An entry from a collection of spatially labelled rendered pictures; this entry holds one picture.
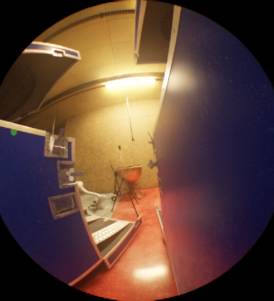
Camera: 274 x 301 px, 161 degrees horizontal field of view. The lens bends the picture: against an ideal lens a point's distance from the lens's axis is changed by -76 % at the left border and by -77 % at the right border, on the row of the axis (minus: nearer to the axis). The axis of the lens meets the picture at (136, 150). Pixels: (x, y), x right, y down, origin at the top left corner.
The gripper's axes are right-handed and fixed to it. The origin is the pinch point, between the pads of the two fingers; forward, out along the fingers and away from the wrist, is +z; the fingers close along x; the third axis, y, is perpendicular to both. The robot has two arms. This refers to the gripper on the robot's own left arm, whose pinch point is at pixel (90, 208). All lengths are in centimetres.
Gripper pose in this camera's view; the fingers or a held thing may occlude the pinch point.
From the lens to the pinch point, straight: 199.2
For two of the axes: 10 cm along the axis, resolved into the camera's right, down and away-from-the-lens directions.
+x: -9.3, 1.9, 3.2
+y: 1.9, 9.8, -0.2
